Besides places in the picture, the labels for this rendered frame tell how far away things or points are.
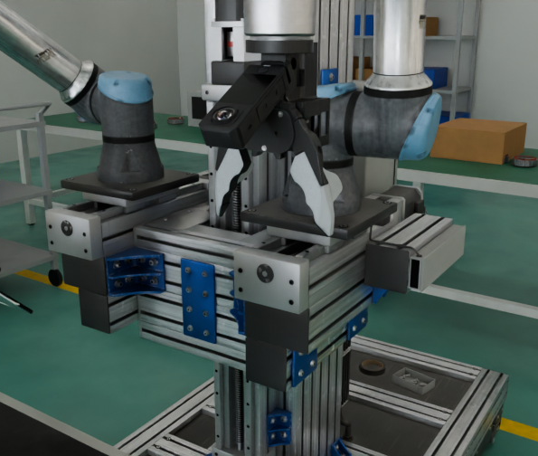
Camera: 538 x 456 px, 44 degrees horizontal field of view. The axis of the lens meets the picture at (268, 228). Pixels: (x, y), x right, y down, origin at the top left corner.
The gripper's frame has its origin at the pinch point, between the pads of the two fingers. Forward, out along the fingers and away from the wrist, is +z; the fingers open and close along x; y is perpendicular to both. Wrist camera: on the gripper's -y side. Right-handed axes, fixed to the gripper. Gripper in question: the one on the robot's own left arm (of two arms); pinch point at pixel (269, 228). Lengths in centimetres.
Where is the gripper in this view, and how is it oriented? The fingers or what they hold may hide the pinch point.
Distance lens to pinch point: 73.4
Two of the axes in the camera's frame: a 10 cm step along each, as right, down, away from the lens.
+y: 5.4, -2.4, 8.1
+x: -8.4, -1.6, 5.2
